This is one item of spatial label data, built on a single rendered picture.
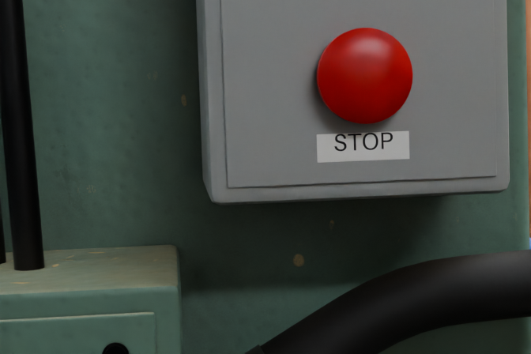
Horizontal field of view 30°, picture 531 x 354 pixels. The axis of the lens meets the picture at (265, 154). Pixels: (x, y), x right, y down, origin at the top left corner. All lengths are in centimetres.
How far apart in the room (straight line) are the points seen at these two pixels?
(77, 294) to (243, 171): 6
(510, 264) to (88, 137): 16
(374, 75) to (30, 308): 13
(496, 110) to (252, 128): 8
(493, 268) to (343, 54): 10
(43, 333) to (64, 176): 9
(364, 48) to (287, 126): 3
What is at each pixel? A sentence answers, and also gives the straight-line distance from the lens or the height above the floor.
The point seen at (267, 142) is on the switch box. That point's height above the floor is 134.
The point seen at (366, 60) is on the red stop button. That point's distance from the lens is 31.
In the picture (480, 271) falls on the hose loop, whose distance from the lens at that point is 35.
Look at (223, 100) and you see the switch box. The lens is 31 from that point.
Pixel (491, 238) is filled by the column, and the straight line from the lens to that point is 40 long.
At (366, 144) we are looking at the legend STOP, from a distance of 32.
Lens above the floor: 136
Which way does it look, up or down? 4 degrees down
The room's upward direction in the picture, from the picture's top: 2 degrees counter-clockwise
